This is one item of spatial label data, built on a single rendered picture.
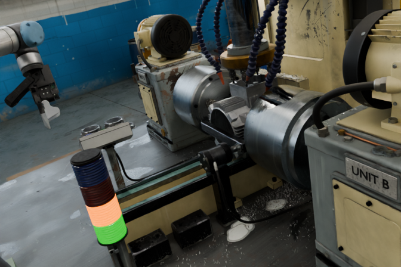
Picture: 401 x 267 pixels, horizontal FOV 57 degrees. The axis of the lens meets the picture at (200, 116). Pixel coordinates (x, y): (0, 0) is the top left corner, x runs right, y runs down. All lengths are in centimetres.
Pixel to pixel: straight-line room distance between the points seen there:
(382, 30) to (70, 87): 622
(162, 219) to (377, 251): 60
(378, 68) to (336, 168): 20
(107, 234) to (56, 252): 50
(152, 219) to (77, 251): 26
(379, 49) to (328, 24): 48
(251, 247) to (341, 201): 36
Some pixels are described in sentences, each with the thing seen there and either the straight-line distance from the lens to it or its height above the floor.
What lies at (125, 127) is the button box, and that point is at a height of 107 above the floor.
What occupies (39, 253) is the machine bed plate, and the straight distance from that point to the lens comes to 131.
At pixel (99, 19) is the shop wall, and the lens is 682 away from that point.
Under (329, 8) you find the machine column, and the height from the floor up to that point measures 133.
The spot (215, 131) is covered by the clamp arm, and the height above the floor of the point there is 102.
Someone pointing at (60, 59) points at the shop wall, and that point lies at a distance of 661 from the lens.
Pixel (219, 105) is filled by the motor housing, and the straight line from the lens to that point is 116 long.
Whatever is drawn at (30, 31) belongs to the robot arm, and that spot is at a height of 143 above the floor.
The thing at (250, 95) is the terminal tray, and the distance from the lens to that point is 116.
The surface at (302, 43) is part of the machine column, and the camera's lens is 128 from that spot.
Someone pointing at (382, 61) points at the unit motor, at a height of 130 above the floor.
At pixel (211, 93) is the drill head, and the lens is 133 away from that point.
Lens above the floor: 148
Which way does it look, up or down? 20 degrees down
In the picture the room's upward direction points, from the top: 12 degrees counter-clockwise
